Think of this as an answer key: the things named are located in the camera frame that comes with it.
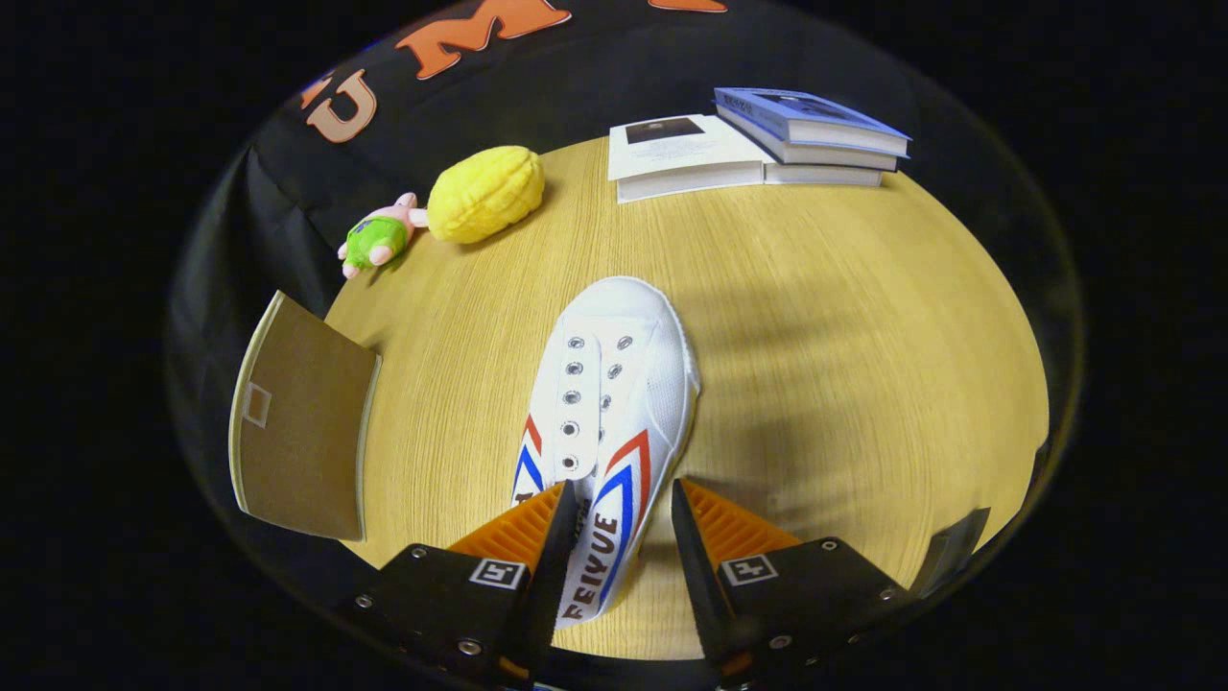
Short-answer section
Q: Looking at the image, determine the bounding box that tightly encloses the blue book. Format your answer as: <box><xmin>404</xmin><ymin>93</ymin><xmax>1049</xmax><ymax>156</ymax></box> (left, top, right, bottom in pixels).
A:
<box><xmin>713</xmin><ymin>86</ymin><xmax>912</xmax><ymax>173</ymax></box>

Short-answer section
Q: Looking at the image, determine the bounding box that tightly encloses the pink and green plush toy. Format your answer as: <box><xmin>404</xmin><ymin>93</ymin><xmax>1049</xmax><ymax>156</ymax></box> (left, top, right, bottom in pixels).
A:
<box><xmin>337</xmin><ymin>192</ymin><xmax>430</xmax><ymax>280</ymax></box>

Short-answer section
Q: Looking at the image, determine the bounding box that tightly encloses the plain white book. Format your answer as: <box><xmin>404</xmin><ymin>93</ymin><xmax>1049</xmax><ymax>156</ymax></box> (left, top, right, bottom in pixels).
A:
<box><xmin>763</xmin><ymin>161</ymin><xmax>885</xmax><ymax>188</ymax></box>

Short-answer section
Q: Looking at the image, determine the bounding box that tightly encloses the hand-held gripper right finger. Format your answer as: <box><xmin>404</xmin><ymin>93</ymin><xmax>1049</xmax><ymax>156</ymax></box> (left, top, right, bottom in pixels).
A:
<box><xmin>670</xmin><ymin>477</ymin><xmax>912</xmax><ymax>684</ymax></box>

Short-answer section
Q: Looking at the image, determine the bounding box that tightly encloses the black backdrop cloth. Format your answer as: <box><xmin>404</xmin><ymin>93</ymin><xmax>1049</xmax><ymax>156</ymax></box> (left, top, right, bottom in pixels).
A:
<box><xmin>173</xmin><ymin>0</ymin><xmax>1080</xmax><ymax>577</ymax></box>

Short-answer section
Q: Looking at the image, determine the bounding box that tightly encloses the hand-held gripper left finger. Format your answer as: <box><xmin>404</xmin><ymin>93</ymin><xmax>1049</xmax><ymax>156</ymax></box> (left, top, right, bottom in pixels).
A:
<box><xmin>336</xmin><ymin>480</ymin><xmax>579</xmax><ymax>684</ymax></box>

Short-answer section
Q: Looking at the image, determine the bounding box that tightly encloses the white canvas shoe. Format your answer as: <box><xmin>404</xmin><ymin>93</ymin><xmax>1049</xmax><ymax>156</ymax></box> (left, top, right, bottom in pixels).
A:
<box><xmin>508</xmin><ymin>275</ymin><xmax>701</xmax><ymax>630</ymax></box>

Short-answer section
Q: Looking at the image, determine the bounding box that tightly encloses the white book dark cover photo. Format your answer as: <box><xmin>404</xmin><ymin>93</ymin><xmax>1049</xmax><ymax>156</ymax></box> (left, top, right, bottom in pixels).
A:
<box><xmin>607</xmin><ymin>114</ymin><xmax>768</xmax><ymax>204</ymax></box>

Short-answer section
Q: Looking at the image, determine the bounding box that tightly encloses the yellow plush toy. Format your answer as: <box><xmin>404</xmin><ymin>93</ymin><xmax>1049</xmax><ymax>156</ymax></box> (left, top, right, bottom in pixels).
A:
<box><xmin>427</xmin><ymin>145</ymin><xmax>546</xmax><ymax>245</ymax></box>

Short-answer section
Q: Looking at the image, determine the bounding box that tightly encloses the brown fabric storage box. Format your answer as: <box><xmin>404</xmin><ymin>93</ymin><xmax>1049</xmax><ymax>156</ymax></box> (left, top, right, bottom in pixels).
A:
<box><xmin>228</xmin><ymin>290</ymin><xmax>383</xmax><ymax>543</ymax></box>

